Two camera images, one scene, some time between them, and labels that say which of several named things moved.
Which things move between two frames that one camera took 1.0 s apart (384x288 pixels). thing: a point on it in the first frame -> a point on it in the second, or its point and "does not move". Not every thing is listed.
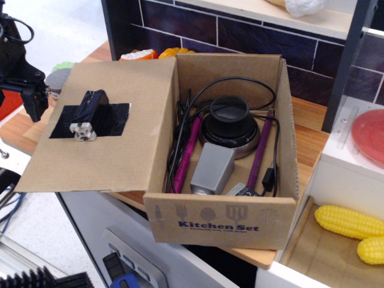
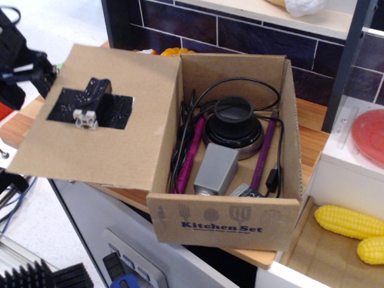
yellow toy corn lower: (371, 250) does not move
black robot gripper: (15, 70) -> (15, 52)
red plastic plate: (368, 135) does not move
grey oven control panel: (146, 273) does not move
